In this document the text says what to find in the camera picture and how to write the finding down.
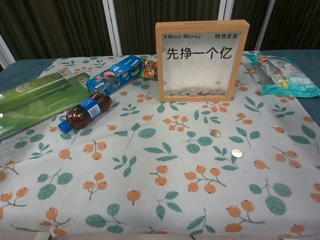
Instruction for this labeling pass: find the floral leaf print tablecloth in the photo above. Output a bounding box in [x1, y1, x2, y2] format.
[0, 51, 320, 240]

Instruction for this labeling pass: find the coin pile inside money box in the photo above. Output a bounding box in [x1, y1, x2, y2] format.
[166, 87, 225, 97]

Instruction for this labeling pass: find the mixed nut snack bag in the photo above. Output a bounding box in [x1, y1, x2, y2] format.
[139, 57, 158, 81]

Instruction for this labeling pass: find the blue Oreo cookie box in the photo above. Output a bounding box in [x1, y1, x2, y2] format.
[84, 54, 144, 95]

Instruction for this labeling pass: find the cola bottle with blue cap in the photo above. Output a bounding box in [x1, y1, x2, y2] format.
[57, 91, 113, 133]

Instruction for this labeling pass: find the dark room divider panel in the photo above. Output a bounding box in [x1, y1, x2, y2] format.
[0, 0, 118, 71]
[219, 0, 272, 52]
[261, 0, 320, 52]
[109, 0, 227, 56]

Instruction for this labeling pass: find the green toothpaste package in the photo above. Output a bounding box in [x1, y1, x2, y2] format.
[0, 71, 95, 141]

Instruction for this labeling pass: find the teal chicken feet snack bag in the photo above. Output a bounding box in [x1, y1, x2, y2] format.
[243, 53, 320, 97]

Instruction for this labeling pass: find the wooden frame money box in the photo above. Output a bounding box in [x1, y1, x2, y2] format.
[155, 19, 250, 103]

